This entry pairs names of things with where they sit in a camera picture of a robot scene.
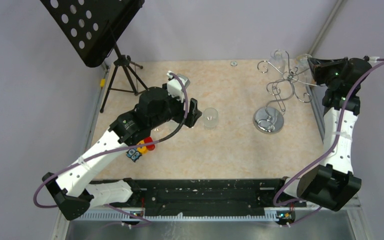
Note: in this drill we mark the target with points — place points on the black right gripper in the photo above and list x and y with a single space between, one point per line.
318 66

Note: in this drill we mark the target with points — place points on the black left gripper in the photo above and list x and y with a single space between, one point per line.
194 113

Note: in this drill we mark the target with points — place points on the etched wine glass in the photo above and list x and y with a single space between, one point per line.
210 118
303 72
279 59

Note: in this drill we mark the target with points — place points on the clear smooth wine glass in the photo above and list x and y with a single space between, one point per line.
160 128

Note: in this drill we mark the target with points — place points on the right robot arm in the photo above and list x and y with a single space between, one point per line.
330 181

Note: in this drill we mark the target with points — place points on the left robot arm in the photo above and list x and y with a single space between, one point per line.
73 190

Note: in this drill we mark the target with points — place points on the chrome wine glass rack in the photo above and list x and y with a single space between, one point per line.
269 119

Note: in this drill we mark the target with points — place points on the red cylinder block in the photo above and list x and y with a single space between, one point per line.
151 146

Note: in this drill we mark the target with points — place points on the yellow clamp left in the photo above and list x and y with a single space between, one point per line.
102 82

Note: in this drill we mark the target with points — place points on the black perforated music stand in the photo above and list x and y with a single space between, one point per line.
93 28

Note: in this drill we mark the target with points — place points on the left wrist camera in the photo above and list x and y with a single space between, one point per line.
174 88

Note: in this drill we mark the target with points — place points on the yellow ring block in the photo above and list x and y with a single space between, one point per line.
143 149

